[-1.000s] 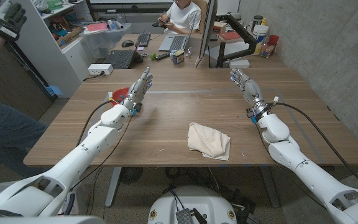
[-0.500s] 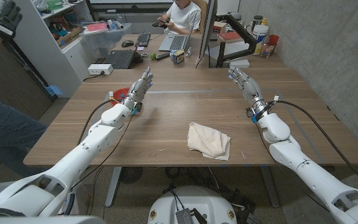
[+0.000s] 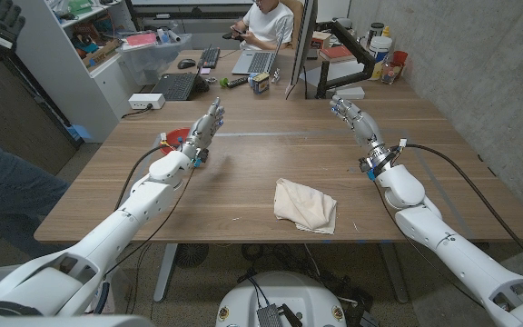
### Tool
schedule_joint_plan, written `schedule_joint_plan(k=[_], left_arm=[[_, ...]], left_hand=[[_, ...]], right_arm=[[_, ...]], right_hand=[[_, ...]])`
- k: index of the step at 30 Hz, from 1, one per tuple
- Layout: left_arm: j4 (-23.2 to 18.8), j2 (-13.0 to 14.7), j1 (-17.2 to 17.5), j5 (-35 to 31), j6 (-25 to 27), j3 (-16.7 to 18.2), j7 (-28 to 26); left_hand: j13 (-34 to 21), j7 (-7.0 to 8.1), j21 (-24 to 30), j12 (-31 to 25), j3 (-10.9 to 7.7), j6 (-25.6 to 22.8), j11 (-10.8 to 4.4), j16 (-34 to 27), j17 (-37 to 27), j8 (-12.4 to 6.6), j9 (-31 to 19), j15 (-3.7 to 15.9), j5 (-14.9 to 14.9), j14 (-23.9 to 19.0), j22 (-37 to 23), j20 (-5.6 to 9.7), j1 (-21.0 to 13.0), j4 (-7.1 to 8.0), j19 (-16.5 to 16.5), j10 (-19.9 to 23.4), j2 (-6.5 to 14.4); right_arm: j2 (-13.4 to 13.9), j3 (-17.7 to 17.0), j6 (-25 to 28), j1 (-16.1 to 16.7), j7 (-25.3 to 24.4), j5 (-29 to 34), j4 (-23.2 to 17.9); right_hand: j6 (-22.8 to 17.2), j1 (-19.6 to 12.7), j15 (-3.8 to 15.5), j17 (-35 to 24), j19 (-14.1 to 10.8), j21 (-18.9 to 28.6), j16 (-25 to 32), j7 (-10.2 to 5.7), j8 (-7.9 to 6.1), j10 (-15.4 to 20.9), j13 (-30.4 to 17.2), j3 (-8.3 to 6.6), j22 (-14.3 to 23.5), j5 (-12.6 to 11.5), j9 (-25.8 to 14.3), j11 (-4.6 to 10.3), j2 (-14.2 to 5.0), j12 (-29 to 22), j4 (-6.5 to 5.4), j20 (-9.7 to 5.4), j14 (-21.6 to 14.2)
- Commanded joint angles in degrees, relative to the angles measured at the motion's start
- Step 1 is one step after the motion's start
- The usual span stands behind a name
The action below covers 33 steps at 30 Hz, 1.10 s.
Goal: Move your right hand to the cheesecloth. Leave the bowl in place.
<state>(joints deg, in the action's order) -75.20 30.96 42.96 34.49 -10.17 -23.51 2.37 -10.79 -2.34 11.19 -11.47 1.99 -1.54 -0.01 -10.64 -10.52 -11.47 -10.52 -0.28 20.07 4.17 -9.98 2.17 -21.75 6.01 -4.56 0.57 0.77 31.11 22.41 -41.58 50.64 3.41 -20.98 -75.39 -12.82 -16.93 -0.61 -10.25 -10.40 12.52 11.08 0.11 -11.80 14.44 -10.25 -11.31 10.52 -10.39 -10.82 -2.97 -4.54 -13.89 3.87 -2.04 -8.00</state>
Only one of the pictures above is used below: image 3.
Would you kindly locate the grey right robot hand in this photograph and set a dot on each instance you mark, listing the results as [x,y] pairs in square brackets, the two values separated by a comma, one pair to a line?
[361,125]

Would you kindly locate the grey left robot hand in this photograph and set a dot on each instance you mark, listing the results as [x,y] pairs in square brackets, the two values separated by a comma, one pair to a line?
[203,129]

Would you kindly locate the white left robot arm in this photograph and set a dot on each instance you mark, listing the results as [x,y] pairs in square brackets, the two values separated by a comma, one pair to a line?
[130,209]

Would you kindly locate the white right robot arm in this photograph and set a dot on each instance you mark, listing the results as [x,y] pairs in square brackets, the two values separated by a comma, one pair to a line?
[425,222]

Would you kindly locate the red bowl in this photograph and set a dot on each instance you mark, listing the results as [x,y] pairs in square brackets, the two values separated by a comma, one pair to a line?
[175,136]

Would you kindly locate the beige cheesecloth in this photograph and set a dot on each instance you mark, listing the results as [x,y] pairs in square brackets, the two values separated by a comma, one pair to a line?
[304,206]

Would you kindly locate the flat white box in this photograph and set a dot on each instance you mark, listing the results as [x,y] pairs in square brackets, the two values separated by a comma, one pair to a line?
[350,93]

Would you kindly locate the small green object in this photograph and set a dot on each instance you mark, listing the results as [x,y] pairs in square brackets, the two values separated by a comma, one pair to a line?
[224,82]

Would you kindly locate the black laptop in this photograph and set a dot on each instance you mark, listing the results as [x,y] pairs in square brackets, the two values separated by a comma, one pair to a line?
[175,86]

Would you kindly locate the black remote control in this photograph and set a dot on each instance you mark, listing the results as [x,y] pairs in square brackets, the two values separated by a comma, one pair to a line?
[238,82]

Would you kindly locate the pink sticky note pad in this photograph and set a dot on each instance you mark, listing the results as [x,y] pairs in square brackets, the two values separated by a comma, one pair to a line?
[204,71]

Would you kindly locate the clear glass jar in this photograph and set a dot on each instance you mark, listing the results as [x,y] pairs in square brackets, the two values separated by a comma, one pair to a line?
[391,73]

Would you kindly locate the white power box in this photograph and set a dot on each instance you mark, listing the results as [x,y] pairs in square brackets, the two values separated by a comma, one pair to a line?
[146,101]

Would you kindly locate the black computer mouse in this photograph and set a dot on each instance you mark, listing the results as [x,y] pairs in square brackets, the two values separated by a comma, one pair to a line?
[186,64]

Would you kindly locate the black keyboard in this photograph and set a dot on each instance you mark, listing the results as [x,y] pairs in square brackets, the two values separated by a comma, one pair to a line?
[209,58]

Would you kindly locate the blue and yellow small box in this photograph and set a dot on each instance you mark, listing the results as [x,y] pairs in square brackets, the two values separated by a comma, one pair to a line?
[260,83]

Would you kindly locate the red book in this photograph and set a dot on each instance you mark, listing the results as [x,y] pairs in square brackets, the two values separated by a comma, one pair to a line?
[336,53]

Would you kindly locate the red cup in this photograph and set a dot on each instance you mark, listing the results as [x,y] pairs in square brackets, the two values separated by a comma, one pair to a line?
[399,58]

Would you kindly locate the white tub with dark lid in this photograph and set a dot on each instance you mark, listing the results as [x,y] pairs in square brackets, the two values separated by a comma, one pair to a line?
[380,50]

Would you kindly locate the clear plastic storage bin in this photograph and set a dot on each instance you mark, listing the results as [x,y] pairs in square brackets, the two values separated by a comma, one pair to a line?
[152,61]

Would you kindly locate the silver laptop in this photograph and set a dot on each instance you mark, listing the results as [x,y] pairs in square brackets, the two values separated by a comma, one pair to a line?
[257,62]

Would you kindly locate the small silver gadget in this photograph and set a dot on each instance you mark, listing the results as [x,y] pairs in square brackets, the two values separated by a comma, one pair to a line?
[275,75]

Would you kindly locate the small cardboard box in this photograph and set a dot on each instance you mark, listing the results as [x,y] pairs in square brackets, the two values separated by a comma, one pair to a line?
[321,40]

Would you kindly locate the dark lidded jar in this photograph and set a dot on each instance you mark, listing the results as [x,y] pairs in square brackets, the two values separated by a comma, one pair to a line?
[375,31]

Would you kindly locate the yellow bottle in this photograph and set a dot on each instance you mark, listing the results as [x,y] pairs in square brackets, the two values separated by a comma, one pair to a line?
[385,32]

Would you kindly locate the black computer monitor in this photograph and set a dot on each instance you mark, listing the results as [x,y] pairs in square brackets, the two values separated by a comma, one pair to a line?
[305,36]

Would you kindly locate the pink folder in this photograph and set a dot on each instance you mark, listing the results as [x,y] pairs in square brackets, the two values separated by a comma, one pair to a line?
[141,39]

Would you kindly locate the seated person in white shirt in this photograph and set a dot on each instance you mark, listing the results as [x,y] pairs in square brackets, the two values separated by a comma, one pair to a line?
[268,22]

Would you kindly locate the white shelf unit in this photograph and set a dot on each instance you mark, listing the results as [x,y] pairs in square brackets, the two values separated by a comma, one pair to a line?
[84,91]

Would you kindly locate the black floor fan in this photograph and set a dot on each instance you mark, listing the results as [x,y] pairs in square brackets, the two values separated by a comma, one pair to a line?
[191,255]

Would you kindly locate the tan chair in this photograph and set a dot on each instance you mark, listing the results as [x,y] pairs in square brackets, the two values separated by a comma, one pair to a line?
[298,13]

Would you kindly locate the white table leg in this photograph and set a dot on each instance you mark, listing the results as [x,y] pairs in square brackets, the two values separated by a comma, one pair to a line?
[165,272]

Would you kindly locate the grey table leg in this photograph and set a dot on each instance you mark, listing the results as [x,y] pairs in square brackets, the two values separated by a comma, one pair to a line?
[393,272]

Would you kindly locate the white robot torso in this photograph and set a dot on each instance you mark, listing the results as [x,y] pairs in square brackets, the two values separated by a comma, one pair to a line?
[282,295]

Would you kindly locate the standing person in dark shirt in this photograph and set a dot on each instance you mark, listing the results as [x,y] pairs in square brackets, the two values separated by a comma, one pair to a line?
[12,195]

